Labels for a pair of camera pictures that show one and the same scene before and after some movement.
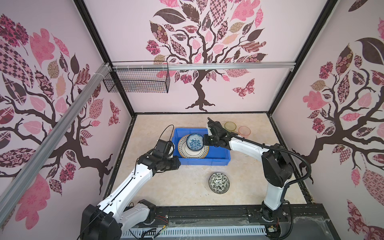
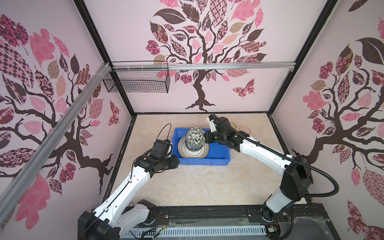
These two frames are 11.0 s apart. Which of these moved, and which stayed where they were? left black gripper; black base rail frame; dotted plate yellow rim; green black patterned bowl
Moved: green black patterned bowl
Stayed: black base rail frame; left black gripper; dotted plate yellow rim
